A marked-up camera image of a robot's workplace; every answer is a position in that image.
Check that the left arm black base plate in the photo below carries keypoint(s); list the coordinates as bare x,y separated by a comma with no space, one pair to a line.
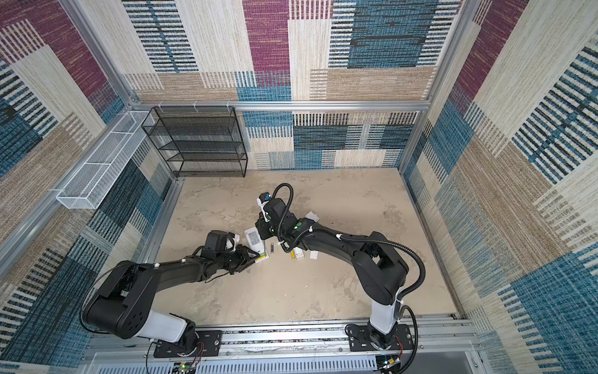
206,343

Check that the aluminium front rail frame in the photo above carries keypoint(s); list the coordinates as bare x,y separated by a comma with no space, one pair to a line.
442,345

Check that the small white battery cover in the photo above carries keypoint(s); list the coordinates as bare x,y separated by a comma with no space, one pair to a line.
312,216

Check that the black wire mesh shelf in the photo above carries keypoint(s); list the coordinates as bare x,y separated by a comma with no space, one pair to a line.
198,141

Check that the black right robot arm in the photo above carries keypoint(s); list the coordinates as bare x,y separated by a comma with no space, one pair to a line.
380,269

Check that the white wire mesh basket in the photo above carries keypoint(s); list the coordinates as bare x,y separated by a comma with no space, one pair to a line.
93,180

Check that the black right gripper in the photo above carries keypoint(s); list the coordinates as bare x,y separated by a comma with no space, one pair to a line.
261,225

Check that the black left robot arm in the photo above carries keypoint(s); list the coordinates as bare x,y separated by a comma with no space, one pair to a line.
122,305

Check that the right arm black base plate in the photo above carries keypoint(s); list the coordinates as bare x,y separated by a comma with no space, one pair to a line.
364,338

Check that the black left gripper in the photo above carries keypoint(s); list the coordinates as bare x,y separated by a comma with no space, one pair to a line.
244,259

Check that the white remote with grey screen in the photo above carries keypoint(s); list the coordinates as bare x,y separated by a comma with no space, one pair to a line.
256,244

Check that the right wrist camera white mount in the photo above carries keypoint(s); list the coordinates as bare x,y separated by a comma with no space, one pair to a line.
262,201

